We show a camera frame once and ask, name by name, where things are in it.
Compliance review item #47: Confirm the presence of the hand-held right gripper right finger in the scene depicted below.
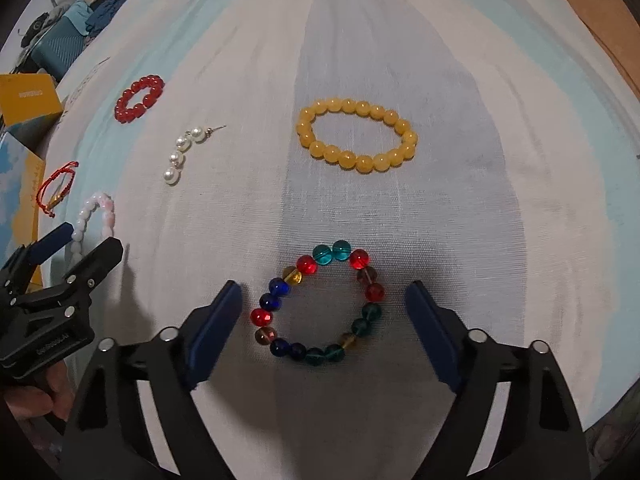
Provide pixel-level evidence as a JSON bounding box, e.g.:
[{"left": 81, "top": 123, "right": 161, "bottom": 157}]
[{"left": 404, "top": 280, "right": 591, "bottom": 480}]

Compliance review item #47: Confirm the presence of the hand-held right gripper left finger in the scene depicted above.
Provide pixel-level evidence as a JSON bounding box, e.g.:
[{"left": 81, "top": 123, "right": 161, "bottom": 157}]
[{"left": 60, "top": 280, "right": 244, "bottom": 480}]

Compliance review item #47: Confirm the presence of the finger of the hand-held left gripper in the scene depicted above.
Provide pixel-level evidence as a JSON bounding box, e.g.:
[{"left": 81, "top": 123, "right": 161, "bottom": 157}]
[
  {"left": 0, "top": 222, "right": 75, "bottom": 303},
  {"left": 15, "top": 236, "right": 124, "bottom": 322}
]

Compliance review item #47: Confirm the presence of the pink white bead bracelet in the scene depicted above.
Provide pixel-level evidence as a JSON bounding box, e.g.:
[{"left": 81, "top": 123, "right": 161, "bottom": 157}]
[{"left": 70, "top": 191, "right": 116, "bottom": 266}]

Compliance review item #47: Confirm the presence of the blue and yellow box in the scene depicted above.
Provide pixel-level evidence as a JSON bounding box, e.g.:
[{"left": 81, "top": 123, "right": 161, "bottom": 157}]
[{"left": 0, "top": 130, "right": 47, "bottom": 248}]

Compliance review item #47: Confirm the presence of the multicoloured glass bead bracelet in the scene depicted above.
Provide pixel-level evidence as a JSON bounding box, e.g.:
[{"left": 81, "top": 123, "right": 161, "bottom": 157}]
[{"left": 250, "top": 240, "right": 385, "bottom": 367}]

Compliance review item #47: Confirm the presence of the white pearl drop earring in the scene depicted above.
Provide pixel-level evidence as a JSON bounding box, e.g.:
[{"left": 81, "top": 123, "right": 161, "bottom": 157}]
[{"left": 162, "top": 125, "right": 227, "bottom": 187}]

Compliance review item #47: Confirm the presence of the red bead bracelet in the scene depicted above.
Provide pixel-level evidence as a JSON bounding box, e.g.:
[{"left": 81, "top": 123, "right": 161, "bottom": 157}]
[{"left": 114, "top": 75, "right": 166, "bottom": 123}]

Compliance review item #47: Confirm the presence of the person's left hand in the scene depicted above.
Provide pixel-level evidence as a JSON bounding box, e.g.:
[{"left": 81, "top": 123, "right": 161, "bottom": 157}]
[{"left": 0, "top": 360, "right": 76, "bottom": 433}]

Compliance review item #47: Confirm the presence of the small yellow cardboard box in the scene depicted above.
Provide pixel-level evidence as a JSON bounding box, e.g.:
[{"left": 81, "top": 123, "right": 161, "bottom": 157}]
[{"left": 0, "top": 74, "right": 63, "bottom": 128}]

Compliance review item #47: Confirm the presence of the teal ribbed suitcase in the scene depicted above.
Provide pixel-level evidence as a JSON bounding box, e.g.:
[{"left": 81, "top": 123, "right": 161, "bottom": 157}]
[{"left": 35, "top": 20, "right": 88, "bottom": 81}]

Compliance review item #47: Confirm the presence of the light blue cloth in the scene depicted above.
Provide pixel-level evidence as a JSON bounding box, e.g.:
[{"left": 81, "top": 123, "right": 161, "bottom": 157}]
[{"left": 65, "top": 0, "right": 101, "bottom": 28}]

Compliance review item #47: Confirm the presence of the dark blue cloth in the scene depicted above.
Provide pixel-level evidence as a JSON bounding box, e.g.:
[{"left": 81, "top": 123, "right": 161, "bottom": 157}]
[{"left": 85, "top": 0, "right": 132, "bottom": 38}]

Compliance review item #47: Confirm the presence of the striped bed sheet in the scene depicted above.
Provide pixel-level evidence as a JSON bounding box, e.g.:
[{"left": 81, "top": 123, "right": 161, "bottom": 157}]
[{"left": 40, "top": 0, "right": 640, "bottom": 461}]

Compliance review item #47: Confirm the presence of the red string bracelet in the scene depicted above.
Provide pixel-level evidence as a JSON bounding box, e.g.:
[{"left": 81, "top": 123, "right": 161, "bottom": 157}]
[{"left": 37, "top": 161, "right": 80, "bottom": 220}]

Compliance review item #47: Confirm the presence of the yellow bead bracelet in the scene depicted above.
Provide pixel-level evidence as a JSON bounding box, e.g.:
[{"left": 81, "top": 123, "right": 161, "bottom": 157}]
[{"left": 296, "top": 97, "right": 420, "bottom": 175}]

